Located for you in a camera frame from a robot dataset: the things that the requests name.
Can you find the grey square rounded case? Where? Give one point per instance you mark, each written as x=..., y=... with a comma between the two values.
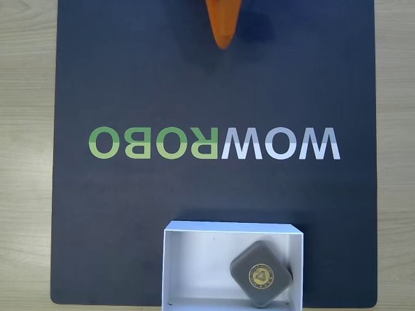
x=261, y=275

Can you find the white cardboard box bin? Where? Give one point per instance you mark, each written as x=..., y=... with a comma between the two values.
x=194, y=269

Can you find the dark mat with WOWROBO print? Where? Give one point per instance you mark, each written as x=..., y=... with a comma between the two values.
x=129, y=81

